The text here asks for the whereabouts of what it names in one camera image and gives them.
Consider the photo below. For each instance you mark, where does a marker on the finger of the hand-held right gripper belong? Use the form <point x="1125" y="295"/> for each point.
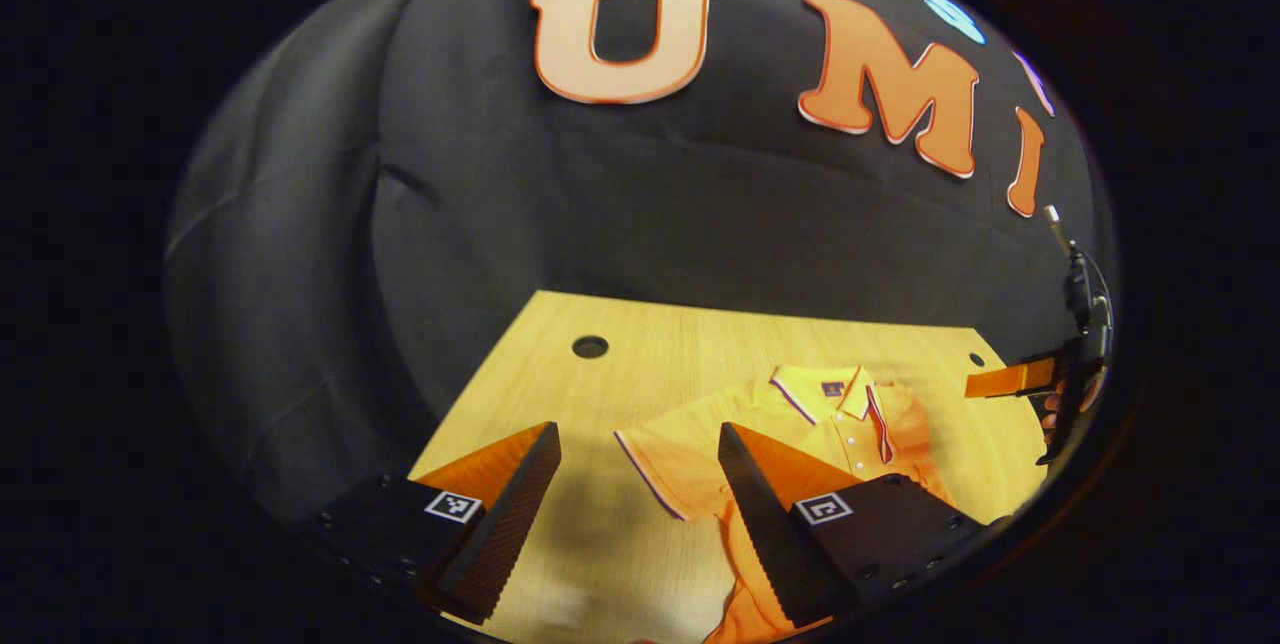
<point x="1010" y="379"/>

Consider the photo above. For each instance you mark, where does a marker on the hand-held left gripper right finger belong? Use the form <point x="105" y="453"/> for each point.
<point x="765" y="534"/>

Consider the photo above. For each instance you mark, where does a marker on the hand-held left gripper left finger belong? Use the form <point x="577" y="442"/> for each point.
<point x="510" y="524"/>

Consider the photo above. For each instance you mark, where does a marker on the orange polo T-shirt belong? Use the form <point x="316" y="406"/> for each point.
<point x="690" y="464"/>

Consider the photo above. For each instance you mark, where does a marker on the black backdrop cloth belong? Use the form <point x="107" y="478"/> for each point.
<point x="650" y="204"/>

